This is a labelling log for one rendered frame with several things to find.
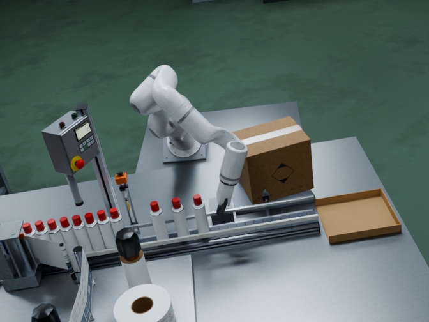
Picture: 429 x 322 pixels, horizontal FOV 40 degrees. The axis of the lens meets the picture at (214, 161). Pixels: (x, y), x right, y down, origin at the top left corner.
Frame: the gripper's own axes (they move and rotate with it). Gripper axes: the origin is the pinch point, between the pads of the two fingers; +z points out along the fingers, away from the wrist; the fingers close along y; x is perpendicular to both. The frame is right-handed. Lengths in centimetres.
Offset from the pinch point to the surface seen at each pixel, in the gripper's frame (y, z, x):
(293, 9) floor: -502, 49, 145
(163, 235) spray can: 1.7, 15.3, -21.8
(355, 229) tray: 7, -4, 57
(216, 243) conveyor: 4.5, 14.3, 0.9
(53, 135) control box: -1, -24, -70
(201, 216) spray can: 2.2, 2.7, -7.8
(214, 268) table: 15.7, 17.9, -0.1
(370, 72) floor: -301, 39, 178
